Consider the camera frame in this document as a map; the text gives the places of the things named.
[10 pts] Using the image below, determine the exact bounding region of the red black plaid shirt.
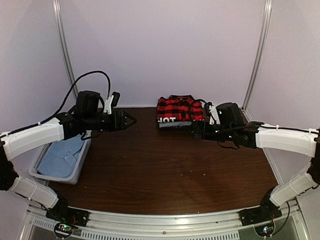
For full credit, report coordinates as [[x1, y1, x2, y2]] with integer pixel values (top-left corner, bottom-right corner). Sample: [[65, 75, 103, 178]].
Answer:
[[156, 95, 206, 123]]

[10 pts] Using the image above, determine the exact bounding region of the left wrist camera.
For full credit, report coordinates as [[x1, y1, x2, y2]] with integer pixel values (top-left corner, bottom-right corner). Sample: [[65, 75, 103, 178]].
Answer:
[[73, 90, 121, 117]]

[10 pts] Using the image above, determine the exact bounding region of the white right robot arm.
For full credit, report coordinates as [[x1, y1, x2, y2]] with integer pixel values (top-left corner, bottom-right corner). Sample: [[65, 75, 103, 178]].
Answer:
[[191, 121, 320, 221]]

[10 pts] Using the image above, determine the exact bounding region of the white plastic laundry basket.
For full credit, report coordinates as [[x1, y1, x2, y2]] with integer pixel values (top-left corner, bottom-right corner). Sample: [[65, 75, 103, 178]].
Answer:
[[28, 136, 91, 185]]

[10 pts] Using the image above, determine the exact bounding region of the aluminium corner post right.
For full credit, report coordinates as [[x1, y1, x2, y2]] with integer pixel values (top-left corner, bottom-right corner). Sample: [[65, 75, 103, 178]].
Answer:
[[241, 0, 273, 112]]

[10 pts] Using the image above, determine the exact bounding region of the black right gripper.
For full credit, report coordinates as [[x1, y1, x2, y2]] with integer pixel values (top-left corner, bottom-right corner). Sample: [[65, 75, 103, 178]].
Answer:
[[187, 120, 235, 142]]

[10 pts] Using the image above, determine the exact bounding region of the light blue folded shirt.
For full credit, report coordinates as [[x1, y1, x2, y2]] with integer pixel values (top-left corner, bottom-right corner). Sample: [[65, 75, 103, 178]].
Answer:
[[37, 136, 84, 178]]

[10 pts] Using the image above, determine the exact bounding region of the aluminium corner post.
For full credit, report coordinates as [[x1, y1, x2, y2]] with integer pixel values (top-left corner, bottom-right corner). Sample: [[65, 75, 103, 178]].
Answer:
[[241, 0, 273, 112], [52, 0, 75, 86]]

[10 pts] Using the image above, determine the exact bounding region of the aluminium corner post left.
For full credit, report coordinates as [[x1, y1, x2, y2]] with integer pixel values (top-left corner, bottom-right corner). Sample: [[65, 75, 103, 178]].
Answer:
[[52, 0, 75, 86]]

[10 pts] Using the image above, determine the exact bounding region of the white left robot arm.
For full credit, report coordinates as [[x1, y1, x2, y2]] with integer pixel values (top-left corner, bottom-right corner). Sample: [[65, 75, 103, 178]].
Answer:
[[0, 111, 137, 222]]

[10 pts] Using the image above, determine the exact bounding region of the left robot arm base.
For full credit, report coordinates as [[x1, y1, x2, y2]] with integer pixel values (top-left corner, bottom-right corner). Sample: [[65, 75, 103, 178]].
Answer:
[[41, 198, 89, 239]]

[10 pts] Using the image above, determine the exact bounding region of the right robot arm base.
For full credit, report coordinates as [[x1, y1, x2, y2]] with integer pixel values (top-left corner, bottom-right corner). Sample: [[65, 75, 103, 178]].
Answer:
[[239, 187, 282, 238]]

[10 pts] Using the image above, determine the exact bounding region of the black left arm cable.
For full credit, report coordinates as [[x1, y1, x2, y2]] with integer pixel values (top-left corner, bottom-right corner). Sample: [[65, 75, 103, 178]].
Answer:
[[0, 70, 112, 137]]

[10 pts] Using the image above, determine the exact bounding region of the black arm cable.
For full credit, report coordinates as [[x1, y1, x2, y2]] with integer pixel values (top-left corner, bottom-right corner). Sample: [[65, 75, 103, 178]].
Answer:
[[0, 70, 112, 137], [199, 98, 320, 151]]

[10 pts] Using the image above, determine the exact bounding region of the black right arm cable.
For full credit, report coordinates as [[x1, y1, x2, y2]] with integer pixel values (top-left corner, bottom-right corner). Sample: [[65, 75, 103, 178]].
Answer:
[[199, 98, 320, 151]]

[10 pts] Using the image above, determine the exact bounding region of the grey button shirt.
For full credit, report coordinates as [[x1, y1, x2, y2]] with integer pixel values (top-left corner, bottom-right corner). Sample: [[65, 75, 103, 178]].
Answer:
[[158, 121, 192, 129]]

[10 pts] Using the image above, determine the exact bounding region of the aluminium front rail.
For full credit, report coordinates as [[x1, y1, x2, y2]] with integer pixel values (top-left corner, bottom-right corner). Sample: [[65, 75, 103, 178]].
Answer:
[[24, 196, 303, 240]]

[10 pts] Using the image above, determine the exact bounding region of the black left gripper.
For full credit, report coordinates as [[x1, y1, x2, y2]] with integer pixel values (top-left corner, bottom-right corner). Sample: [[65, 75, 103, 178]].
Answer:
[[83, 110, 137, 133]]

